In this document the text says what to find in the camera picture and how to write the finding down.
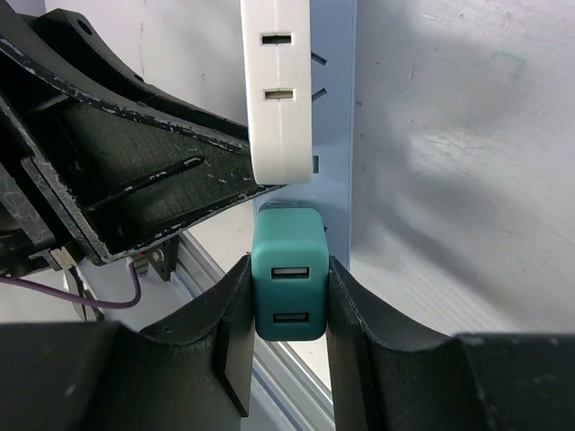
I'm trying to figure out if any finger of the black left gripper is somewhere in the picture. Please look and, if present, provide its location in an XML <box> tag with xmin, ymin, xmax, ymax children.
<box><xmin>1</xmin><ymin>8</ymin><xmax>267</xmax><ymax>265</ymax></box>

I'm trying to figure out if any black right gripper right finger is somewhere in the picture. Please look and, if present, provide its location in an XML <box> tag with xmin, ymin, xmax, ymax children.
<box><xmin>327</xmin><ymin>259</ymin><xmax>574</xmax><ymax>430</ymax></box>

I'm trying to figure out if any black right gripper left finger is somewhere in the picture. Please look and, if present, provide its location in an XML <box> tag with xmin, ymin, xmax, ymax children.
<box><xmin>1</xmin><ymin>257</ymin><xmax>254</xmax><ymax>430</ymax></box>

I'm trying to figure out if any teal plug adapter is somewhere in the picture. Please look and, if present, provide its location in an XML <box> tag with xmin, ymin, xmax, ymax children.
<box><xmin>251</xmin><ymin>202</ymin><xmax>329</xmax><ymax>342</ymax></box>

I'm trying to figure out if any white adapter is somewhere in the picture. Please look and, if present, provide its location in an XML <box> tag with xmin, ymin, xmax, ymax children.
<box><xmin>240</xmin><ymin>0</ymin><xmax>313</xmax><ymax>185</ymax></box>

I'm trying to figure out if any light blue power strip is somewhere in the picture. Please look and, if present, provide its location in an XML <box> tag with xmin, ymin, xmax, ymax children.
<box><xmin>253</xmin><ymin>1</ymin><xmax>357</xmax><ymax>267</ymax></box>

